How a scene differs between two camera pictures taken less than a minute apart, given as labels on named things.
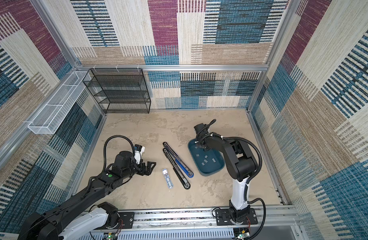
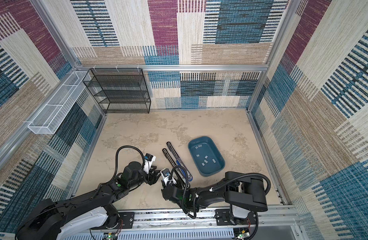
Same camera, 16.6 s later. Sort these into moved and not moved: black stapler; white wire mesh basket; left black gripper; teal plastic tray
Moved: left black gripper
Not moved: white wire mesh basket; black stapler; teal plastic tray
